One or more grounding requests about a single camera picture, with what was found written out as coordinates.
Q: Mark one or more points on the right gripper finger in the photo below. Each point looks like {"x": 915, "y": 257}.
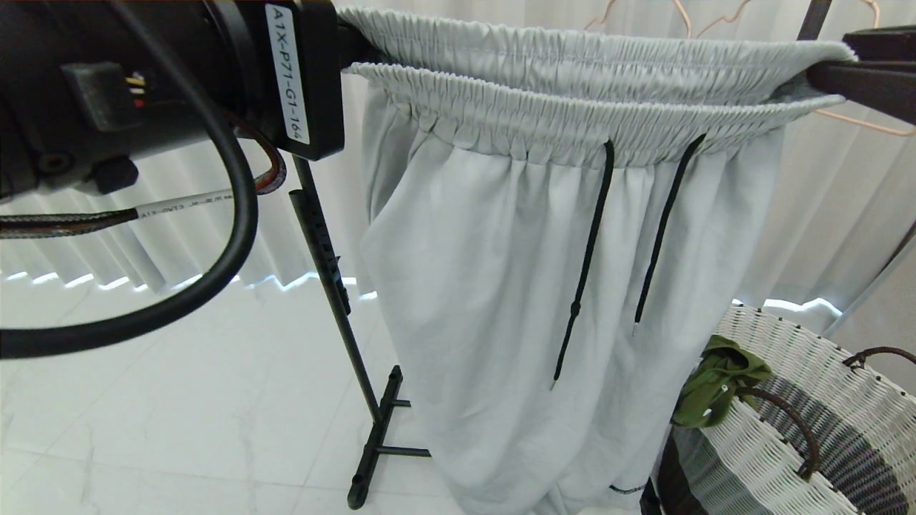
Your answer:
{"x": 887, "y": 44}
{"x": 873, "y": 89}

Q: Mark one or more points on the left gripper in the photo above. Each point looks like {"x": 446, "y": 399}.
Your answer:
{"x": 322, "y": 86}

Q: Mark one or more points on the pink clothes hanger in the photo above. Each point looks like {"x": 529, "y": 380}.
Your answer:
{"x": 866, "y": 123}
{"x": 688, "y": 28}

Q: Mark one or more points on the pale grey shorts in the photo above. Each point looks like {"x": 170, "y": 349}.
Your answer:
{"x": 486, "y": 286}

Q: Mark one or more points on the green garment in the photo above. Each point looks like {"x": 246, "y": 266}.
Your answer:
{"x": 715, "y": 390}

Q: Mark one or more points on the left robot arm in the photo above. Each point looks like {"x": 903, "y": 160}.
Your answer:
{"x": 43, "y": 166}

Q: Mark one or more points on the black clothes rack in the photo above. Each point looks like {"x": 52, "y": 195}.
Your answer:
{"x": 336, "y": 286}

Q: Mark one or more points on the white laundry basket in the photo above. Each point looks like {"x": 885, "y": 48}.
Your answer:
{"x": 787, "y": 357}

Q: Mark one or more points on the white curtain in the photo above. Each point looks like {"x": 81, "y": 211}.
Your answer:
{"x": 823, "y": 214}

